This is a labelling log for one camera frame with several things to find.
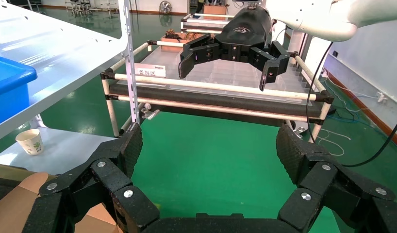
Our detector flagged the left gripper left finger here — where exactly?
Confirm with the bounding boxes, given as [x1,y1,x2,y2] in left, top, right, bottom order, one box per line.
[38,122,161,233]

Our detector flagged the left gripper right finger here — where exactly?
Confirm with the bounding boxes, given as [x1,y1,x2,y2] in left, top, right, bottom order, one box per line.
[275,123,397,233]

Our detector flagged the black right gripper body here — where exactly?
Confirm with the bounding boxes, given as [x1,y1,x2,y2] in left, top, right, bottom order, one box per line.
[214,5,273,64]

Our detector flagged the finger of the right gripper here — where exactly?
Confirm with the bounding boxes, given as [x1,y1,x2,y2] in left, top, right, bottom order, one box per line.
[249,41,291,92]
[178,33,224,80]

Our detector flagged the cardboard box with brown parts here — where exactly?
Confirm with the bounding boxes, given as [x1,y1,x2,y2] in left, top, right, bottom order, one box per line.
[160,29,201,54]

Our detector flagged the clear plastic compartment tray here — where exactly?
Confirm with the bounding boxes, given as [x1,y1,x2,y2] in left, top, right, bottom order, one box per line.
[116,42,315,106]

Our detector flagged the plain cardboard box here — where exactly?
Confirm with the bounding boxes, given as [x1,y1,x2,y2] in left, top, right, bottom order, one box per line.
[203,3,234,15]

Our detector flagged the blue plastic tray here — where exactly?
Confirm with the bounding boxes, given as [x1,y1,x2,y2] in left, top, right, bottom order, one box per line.
[0,54,38,128]

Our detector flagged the white pipe rack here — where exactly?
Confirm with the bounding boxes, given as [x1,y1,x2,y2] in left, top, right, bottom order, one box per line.
[181,13,238,34]

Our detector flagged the white pipe rack cart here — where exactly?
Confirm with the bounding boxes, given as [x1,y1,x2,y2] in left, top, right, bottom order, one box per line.
[100,40,335,144]

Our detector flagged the white label sign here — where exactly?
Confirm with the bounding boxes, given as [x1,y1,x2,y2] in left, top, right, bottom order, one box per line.
[134,63,167,79]

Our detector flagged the white painted shelf panel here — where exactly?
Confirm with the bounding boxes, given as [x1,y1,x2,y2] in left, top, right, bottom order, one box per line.
[0,126,118,176]

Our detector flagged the silver binder clip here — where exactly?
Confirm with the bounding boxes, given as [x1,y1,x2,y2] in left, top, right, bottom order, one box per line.
[140,102,161,121]

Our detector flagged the green table cloth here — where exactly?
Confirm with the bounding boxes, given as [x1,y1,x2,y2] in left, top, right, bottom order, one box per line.
[128,111,344,233]

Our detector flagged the printed paper cup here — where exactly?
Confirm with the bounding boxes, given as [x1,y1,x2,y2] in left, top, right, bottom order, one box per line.
[15,128,45,157]

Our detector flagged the white metal shelf board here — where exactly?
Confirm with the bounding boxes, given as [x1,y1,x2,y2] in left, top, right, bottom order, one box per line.
[0,0,128,144]

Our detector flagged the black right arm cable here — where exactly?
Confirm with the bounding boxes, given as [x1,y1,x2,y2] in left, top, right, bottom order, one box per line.
[306,41,397,168]

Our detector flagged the slotted white shelf post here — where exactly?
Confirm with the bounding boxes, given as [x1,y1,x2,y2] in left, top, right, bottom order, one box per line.
[118,0,142,125]

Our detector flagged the black tray with wooden frame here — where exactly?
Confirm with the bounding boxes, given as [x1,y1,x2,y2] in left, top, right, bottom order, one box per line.
[0,162,29,206]

